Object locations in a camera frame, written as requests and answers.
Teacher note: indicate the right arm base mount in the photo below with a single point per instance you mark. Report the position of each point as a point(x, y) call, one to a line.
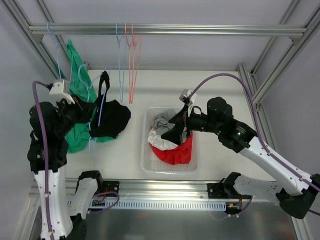
point(217, 191)

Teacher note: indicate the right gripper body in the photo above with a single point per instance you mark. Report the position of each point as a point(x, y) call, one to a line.
point(185, 122)

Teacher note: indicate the black tank top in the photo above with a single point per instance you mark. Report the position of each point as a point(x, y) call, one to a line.
point(110, 117)

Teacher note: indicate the red tank top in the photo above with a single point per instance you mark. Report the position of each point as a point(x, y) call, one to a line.
point(180, 155)

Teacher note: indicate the grey tank top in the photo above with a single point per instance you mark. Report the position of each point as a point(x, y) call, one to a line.
point(161, 120)

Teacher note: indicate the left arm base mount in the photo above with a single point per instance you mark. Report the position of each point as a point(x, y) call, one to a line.
point(110, 188)

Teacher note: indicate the front aluminium rail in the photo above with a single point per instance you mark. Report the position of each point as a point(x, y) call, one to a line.
point(185, 190)

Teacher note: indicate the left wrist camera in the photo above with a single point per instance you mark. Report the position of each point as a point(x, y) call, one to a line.
point(59, 90)

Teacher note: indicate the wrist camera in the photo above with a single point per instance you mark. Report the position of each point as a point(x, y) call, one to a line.
point(59, 90)
point(188, 98)

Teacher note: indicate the right aluminium frame post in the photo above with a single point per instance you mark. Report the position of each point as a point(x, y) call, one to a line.
point(279, 54)

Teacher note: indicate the aluminium hanging rail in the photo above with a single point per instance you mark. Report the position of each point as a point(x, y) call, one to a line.
point(278, 30)

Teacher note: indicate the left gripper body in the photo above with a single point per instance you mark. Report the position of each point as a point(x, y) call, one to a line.
point(75, 110)

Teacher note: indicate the white tank top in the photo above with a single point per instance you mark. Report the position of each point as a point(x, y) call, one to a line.
point(156, 141)

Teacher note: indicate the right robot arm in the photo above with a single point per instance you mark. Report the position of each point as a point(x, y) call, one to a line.
point(292, 189)

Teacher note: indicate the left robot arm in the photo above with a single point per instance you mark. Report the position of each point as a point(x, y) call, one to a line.
point(47, 156)

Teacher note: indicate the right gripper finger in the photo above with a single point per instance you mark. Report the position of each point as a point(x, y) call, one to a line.
point(181, 119)
point(174, 135)

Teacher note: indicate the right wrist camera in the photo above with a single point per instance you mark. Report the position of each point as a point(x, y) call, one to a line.
point(188, 98)

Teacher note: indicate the white plastic basket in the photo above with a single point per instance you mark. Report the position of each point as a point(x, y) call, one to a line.
point(151, 164)

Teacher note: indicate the slotted cable duct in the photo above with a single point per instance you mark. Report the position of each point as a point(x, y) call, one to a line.
point(134, 204)

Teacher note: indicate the pink hanger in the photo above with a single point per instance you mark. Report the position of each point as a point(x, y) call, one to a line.
point(131, 44)
point(138, 40)

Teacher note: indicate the green tank top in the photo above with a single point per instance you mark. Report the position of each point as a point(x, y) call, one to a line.
point(75, 62)

